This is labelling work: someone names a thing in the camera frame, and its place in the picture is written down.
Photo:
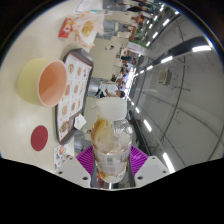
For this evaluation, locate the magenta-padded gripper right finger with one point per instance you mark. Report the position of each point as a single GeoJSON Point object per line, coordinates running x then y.
{"type": "Point", "coordinates": [151, 171]}

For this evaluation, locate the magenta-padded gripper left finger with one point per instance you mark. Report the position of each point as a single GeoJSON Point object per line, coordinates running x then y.
{"type": "Point", "coordinates": [71, 171]}

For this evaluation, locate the clear tea bottle white cap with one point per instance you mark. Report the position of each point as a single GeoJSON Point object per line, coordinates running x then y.
{"type": "Point", "coordinates": [111, 143]}

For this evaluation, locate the flat round red coaster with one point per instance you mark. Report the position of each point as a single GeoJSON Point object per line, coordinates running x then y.
{"type": "Point", "coordinates": [39, 137]}

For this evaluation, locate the beige chair with round hole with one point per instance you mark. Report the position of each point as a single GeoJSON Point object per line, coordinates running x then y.
{"type": "Point", "coordinates": [106, 61]}
{"type": "Point", "coordinates": [89, 113]}

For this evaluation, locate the yellow mug pink inside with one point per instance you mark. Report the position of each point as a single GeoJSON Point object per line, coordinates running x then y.
{"type": "Point", "coordinates": [50, 83]}

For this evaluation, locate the person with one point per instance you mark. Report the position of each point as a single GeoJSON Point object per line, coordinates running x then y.
{"type": "Point", "coordinates": [125, 70]}
{"type": "Point", "coordinates": [111, 89]}

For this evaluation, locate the ceiling air conditioner unit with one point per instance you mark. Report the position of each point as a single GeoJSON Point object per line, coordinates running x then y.
{"type": "Point", "coordinates": [164, 76]}

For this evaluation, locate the dark food tray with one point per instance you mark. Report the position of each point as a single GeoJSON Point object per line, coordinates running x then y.
{"type": "Point", "coordinates": [86, 56]}

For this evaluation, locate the group of ceiling lights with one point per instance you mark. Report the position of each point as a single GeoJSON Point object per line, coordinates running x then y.
{"type": "Point", "coordinates": [201, 48]}

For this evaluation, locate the white paper card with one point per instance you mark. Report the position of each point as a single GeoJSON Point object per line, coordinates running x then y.
{"type": "Point", "coordinates": [84, 5]}

